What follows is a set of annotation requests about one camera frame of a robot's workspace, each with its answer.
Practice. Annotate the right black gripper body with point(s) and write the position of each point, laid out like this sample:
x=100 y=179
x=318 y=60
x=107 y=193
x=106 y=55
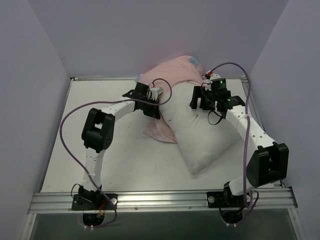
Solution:
x=200 y=97

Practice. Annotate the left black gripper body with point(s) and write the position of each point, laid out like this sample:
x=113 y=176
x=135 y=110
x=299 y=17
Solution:
x=151 y=107

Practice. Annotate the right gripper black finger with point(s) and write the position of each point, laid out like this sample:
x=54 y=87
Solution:
x=196 y=94
x=205 y=104

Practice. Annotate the pink pillowcase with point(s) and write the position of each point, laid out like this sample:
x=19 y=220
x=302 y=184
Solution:
x=166 y=75

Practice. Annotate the white pillow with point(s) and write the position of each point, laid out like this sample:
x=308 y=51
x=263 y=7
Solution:
x=200 y=135

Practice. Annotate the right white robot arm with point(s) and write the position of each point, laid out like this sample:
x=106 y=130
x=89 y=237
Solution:
x=236 y=117

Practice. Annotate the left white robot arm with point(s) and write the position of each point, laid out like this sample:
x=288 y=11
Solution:
x=98 y=133

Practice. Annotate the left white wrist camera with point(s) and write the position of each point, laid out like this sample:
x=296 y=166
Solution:
x=155 y=92

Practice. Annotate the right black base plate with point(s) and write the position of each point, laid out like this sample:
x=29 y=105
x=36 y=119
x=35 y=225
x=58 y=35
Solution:
x=219 y=199

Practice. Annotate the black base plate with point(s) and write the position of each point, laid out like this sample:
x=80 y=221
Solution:
x=96 y=203
x=219 y=199

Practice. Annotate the front aluminium rail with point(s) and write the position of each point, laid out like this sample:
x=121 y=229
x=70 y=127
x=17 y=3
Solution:
x=160 y=201

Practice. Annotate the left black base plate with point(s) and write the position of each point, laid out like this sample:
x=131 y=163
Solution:
x=96 y=203

